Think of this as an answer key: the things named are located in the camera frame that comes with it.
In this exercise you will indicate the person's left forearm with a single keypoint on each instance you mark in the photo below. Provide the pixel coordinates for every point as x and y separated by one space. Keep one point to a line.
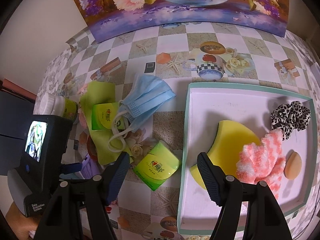
17 225

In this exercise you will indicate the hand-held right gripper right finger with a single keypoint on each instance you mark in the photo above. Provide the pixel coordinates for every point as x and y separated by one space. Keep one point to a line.
210 177

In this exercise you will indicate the pink striped fluffy towel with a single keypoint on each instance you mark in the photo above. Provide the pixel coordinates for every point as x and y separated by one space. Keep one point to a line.
265 160

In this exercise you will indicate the purple wipes packet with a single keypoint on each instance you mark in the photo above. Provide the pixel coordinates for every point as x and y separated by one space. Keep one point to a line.
87 166

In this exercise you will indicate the leopard print scrunchie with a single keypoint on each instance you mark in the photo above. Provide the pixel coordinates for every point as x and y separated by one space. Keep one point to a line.
290 117

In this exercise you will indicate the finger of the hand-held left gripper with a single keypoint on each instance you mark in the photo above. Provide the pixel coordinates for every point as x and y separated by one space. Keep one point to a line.
72 168

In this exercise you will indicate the orange makeup puff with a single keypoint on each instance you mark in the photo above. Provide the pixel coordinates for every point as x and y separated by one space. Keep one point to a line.
293 165

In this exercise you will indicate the flower painting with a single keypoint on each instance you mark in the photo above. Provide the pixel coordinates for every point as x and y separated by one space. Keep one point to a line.
175 17

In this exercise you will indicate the teal rimmed white tray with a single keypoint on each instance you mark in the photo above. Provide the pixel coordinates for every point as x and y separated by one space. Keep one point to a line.
212 120

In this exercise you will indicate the green tissue pack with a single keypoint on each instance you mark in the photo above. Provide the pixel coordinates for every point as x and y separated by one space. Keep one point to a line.
157 167
102 116

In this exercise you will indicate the yellow sponge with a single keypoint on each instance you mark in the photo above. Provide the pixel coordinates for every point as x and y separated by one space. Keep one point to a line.
230 140

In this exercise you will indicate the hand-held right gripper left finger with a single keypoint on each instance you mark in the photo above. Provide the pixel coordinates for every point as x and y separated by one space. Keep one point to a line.
117 177

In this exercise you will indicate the white medicine bottle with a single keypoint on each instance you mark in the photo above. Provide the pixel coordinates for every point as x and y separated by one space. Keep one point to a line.
65 106

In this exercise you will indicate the dark cabinet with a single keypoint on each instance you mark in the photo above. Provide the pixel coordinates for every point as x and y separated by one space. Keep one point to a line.
12 120

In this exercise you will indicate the green cloth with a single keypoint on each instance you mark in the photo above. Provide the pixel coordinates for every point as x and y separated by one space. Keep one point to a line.
100 90

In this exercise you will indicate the checkered printed tablecloth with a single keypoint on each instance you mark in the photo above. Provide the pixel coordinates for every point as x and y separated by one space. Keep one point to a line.
170 135

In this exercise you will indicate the blue face mask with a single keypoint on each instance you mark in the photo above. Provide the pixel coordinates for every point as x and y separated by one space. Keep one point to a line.
147 92

